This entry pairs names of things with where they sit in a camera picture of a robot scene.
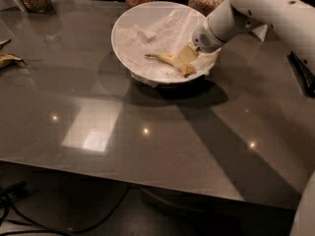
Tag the banana peel upper left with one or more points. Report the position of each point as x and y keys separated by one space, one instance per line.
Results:
x=4 y=43

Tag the white bowl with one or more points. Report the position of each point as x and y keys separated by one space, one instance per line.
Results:
x=154 y=43

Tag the white folded stand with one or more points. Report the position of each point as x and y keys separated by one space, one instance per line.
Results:
x=260 y=32

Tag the white plastic liner sheet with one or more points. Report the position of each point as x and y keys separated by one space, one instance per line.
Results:
x=157 y=33

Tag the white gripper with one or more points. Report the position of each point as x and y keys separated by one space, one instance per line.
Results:
x=204 y=40

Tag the banana peel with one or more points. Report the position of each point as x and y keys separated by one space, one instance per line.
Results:
x=9 y=59
x=4 y=43

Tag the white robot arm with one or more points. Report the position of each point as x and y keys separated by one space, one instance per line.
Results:
x=266 y=143

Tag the banana peel lower left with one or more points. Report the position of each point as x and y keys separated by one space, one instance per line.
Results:
x=9 y=59

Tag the yellow banana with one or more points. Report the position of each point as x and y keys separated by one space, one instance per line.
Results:
x=186 y=69

